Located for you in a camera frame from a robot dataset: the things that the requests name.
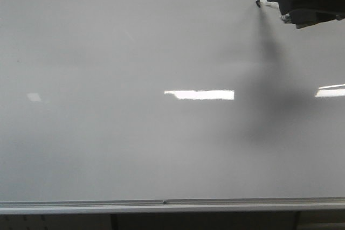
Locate black white whiteboard marker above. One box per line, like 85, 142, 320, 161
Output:
255, 0, 291, 24

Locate white whiteboard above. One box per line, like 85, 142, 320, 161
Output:
1, 0, 344, 202

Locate aluminium whiteboard tray rail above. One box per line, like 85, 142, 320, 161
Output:
1, 197, 344, 215

